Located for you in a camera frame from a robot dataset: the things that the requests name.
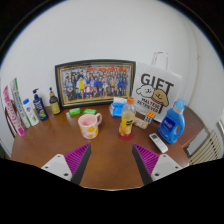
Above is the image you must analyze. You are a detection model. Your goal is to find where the dark bottle with yellow label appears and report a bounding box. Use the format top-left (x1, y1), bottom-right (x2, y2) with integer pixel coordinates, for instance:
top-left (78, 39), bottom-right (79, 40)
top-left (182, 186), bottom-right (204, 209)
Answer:
top-left (48, 87), bottom-right (62, 116)

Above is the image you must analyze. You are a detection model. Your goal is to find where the small snack packet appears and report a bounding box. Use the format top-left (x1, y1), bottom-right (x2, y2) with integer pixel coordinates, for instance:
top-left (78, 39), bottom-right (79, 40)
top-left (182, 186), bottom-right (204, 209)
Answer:
top-left (133, 116), bottom-right (149, 130)

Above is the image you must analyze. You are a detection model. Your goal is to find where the blue detergent bottle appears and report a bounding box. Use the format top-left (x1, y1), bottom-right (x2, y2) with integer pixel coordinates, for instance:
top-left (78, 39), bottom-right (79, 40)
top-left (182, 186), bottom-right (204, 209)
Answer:
top-left (157, 98), bottom-right (187, 145)

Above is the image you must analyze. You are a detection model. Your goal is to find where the flat round red coaster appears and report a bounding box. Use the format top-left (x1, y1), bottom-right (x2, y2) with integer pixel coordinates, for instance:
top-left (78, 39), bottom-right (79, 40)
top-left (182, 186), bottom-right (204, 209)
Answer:
top-left (118, 130), bottom-right (136, 141)

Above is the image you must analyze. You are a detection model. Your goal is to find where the pink mug with orange prints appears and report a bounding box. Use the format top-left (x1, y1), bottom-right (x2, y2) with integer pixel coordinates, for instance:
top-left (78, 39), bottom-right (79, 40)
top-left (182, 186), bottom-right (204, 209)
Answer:
top-left (77, 112), bottom-right (103, 140)

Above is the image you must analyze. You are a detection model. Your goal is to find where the tall pink and white box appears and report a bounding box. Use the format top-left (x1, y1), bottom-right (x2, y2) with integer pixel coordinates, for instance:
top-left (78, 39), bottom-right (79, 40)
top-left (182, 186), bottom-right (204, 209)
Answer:
top-left (2, 85), bottom-right (26, 138)

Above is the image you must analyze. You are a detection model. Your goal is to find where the puzzle cube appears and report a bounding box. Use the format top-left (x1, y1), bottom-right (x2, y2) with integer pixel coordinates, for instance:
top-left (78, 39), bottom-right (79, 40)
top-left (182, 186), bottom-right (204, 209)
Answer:
top-left (143, 111), bottom-right (157, 125)

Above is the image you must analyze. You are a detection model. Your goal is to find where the orange juice bottle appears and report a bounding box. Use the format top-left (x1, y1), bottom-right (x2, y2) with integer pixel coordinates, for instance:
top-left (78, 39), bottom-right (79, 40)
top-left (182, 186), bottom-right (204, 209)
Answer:
top-left (118, 96), bottom-right (137, 138)

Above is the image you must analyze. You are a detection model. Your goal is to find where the framed group photo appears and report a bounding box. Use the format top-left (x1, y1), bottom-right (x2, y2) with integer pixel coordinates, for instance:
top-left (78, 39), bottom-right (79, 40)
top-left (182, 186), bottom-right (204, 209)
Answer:
top-left (54, 59), bottom-right (137, 109)

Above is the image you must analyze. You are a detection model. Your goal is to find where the white paper gift bag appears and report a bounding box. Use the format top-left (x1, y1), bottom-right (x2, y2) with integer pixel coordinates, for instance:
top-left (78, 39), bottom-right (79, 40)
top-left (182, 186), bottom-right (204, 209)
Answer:
top-left (132, 50), bottom-right (183, 123)

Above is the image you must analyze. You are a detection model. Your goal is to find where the white shampoo bottle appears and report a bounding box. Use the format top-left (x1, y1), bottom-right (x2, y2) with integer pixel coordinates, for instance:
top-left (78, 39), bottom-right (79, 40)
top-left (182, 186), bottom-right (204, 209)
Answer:
top-left (22, 98), bottom-right (40, 127)

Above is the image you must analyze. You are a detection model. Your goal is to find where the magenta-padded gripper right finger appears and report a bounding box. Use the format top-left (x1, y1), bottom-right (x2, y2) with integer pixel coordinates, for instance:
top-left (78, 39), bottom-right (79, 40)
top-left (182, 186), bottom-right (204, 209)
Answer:
top-left (131, 143), bottom-right (184, 186)

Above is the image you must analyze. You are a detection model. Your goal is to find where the blue tissue pack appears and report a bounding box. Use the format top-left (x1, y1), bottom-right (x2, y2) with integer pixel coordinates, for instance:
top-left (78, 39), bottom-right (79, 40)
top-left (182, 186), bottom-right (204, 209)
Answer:
top-left (109, 97), bottom-right (128, 118)

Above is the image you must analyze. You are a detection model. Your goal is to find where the dark blue pump bottle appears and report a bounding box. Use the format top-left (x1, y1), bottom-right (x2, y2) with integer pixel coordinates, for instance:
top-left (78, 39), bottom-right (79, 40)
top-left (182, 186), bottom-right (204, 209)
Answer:
top-left (32, 87), bottom-right (50, 122)

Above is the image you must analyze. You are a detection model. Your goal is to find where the brown wooden side table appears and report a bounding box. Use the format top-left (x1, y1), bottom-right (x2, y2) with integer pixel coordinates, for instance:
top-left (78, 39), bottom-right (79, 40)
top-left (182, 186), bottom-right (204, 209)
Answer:
top-left (176, 106), bottom-right (205, 150)

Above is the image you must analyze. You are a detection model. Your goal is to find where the tall white and green box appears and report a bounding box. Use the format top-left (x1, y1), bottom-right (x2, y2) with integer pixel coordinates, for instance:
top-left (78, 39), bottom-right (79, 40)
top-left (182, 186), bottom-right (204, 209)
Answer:
top-left (9, 77), bottom-right (32, 130)

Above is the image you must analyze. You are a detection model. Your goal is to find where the white remote control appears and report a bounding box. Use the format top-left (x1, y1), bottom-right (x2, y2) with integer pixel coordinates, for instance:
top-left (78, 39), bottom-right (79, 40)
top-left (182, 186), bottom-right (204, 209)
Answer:
top-left (148, 132), bottom-right (169, 154)

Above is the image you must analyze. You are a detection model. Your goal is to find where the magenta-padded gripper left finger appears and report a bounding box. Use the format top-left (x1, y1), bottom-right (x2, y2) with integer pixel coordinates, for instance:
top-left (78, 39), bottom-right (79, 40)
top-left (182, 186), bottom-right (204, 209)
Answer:
top-left (40, 143), bottom-right (92, 186)

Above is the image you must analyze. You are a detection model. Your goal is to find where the white radiator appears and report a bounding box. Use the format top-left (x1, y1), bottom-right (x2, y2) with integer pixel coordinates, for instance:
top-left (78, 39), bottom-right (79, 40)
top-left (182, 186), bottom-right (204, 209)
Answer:
top-left (188, 129), bottom-right (224, 166)

